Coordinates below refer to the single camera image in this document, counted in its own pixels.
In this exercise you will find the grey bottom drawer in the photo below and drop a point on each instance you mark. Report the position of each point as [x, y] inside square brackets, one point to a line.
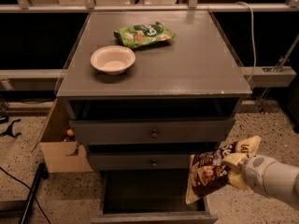
[149, 197]

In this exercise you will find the black clamp on floor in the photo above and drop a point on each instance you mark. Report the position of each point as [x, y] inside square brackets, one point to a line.
[9, 130]

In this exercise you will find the green chip bag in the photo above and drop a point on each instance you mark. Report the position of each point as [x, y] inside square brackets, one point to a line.
[143, 35]

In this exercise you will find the metal railing frame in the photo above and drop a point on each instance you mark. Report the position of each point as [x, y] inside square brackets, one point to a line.
[46, 8]

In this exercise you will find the grey drawer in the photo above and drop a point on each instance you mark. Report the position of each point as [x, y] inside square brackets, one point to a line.
[149, 197]
[150, 131]
[141, 160]

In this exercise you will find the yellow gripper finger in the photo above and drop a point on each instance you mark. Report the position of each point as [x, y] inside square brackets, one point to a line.
[235, 160]
[236, 180]

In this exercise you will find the black pole on floor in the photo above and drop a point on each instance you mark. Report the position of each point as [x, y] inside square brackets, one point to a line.
[26, 211]

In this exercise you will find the cardboard box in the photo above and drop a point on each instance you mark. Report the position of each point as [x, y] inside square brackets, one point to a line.
[61, 154]

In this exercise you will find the brown chip bag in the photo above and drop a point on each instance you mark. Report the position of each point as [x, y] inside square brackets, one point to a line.
[207, 173]

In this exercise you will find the grey top drawer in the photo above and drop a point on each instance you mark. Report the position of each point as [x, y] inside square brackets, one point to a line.
[150, 131]

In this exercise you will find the white paper bowl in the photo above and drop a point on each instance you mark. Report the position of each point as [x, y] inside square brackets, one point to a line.
[112, 60]

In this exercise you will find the orange ball in box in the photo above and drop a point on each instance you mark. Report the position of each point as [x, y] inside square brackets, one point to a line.
[69, 133]

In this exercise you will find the grey drawer cabinet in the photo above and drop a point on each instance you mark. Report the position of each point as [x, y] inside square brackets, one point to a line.
[193, 76]

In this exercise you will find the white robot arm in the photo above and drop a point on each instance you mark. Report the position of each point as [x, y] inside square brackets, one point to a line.
[265, 176]

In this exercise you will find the grey middle drawer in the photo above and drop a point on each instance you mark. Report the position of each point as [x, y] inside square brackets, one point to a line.
[141, 160]

